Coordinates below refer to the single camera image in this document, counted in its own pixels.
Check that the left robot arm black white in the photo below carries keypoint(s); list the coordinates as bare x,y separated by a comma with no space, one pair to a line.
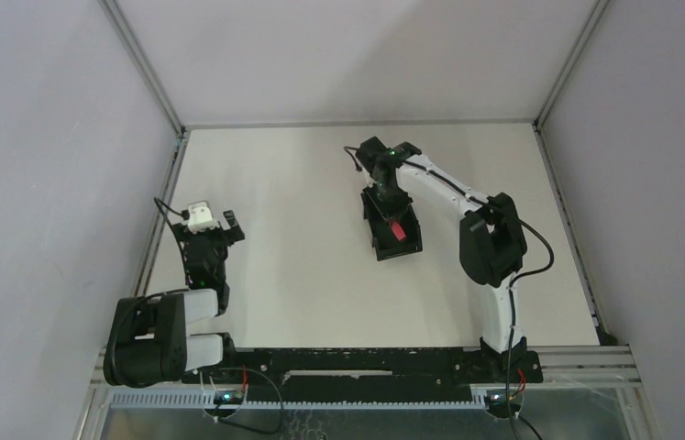
150,340

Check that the red handled screwdriver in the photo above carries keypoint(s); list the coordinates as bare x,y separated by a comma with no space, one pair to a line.
397,231

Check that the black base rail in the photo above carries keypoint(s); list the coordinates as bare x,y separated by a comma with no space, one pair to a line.
374,374

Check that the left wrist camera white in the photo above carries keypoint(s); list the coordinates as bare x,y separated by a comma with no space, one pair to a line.
200,218

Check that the aluminium frame rail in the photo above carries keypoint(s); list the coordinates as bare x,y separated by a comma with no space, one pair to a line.
604,337
160,221

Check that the black plastic bin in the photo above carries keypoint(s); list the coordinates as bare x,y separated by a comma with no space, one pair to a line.
378,215

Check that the right aluminium frame rail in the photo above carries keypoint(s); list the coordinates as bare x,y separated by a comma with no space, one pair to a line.
604,337

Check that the left circuit board with wires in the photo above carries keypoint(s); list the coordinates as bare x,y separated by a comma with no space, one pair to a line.
229,398

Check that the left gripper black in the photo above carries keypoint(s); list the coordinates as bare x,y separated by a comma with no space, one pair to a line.
211,233

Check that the grey slotted cable duct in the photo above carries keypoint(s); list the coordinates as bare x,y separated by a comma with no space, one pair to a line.
195,399

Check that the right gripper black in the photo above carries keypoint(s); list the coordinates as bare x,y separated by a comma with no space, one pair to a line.
372,191

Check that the circuit board with wires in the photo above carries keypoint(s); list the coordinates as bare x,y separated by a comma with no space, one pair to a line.
229,398
508,406

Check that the right circuit board with wires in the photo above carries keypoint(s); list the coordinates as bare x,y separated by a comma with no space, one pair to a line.
508,406

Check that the left aluminium frame rail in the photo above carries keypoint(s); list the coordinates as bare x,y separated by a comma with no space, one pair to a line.
160,221

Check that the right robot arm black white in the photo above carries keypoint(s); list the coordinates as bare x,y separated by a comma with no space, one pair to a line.
491,233

